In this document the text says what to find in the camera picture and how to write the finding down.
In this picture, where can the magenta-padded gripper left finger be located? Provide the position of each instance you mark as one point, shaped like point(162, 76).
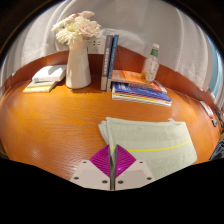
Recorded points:
point(87, 173)

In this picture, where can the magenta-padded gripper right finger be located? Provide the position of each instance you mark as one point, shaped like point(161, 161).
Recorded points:
point(136, 174)

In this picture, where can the pale green towel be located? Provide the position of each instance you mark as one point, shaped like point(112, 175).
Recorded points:
point(153, 135)

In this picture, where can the white flat book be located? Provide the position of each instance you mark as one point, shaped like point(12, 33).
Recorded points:
point(140, 98)

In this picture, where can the blue flat book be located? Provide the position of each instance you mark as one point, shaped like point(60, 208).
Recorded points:
point(143, 91)

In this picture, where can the black chair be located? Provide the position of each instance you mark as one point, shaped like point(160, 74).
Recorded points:
point(218, 150)

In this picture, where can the small dark object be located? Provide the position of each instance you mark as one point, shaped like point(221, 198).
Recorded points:
point(214, 122)

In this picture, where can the red and white packet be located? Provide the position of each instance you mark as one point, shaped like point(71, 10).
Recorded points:
point(207, 108)

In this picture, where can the orange book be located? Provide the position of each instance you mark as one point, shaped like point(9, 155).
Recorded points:
point(131, 77)

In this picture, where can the white ceramic vase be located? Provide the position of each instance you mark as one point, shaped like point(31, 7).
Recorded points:
point(78, 70)

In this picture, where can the clear plastic drink bottle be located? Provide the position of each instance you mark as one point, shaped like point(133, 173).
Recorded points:
point(150, 68)

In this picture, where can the window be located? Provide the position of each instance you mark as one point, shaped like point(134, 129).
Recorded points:
point(216, 70)

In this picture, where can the white and pink flowers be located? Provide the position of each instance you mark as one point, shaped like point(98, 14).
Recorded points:
point(77, 28)

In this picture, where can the white curtain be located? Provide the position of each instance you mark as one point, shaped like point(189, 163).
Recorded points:
point(150, 23)

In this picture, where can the white wall socket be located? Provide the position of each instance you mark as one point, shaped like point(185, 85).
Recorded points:
point(96, 46)

